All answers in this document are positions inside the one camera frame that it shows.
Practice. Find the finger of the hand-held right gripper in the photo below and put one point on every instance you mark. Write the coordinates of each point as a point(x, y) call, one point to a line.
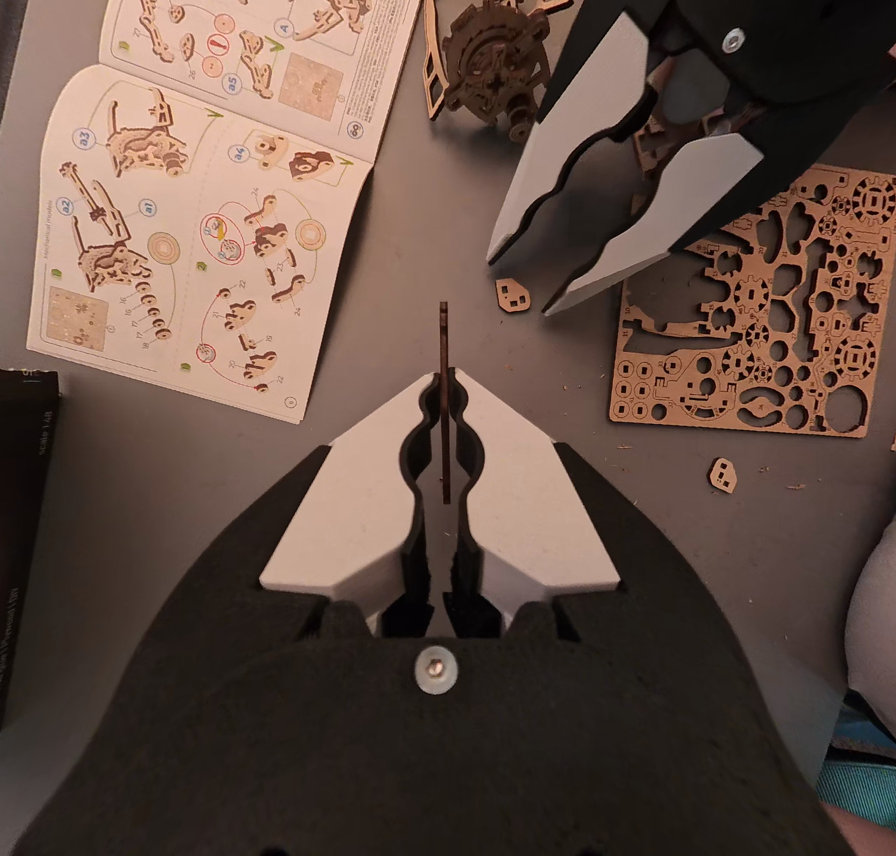
point(700, 191)
point(588, 100)

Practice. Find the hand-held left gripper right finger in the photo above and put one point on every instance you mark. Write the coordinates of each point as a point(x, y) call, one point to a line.
point(539, 520)

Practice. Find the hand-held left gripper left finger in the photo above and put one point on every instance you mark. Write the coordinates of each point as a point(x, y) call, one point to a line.
point(336, 520)

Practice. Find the dark wooden model part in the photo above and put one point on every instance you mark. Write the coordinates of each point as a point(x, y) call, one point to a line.
point(444, 338)

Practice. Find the small wooden piece square holes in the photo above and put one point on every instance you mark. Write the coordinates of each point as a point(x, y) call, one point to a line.
point(513, 297)
point(723, 476)

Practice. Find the partly built wooden gear model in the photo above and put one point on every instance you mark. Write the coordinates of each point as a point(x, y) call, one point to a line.
point(490, 65)

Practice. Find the black model kit box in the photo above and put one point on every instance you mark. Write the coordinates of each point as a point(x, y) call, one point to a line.
point(24, 520)

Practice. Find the laser-cut plywood part sheet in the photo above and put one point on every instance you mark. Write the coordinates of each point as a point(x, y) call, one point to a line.
point(647, 387)

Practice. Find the open instruction booklet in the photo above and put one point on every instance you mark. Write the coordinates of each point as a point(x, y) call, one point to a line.
point(175, 254)

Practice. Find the person's light grey clothing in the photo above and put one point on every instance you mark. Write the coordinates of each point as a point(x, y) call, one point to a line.
point(875, 618)

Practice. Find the teal cloth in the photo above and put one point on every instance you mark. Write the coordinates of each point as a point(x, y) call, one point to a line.
point(861, 765)

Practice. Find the wooden frame piece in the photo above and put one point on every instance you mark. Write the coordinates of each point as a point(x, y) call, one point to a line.
point(647, 159)

